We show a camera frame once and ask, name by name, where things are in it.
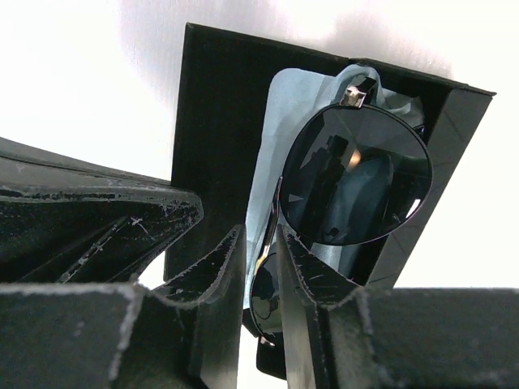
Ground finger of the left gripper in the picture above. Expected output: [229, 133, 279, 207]
[1, 139, 204, 284]

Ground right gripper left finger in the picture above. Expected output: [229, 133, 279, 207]
[1, 225, 247, 388]

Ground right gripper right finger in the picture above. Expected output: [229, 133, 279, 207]
[277, 226, 518, 388]

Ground black sunglasses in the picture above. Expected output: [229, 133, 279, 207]
[249, 75, 433, 347]

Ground black rectangular glasses case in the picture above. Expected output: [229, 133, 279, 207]
[163, 22, 497, 382]

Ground blue cleaning cloth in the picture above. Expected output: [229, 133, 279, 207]
[246, 64, 425, 289]

